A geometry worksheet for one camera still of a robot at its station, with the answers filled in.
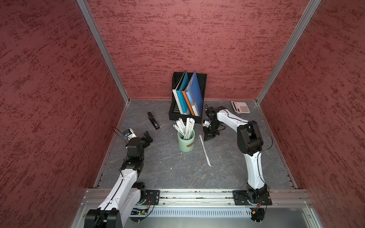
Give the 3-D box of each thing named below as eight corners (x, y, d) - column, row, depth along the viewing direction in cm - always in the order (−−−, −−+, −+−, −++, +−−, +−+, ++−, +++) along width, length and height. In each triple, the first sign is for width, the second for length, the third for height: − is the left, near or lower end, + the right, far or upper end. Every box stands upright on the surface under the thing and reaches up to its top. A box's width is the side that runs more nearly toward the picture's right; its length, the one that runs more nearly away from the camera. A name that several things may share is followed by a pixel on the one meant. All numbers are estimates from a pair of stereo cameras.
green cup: (178, 151, 93) (177, 141, 81) (178, 141, 98) (178, 130, 86) (194, 151, 93) (195, 141, 82) (193, 141, 98) (194, 130, 86)
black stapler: (156, 130, 104) (155, 127, 101) (147, 115, 113) (146, 112, 109) (160, 128, 105) (159, 125, 102) (151, 114, 114) (150, 111, 111)
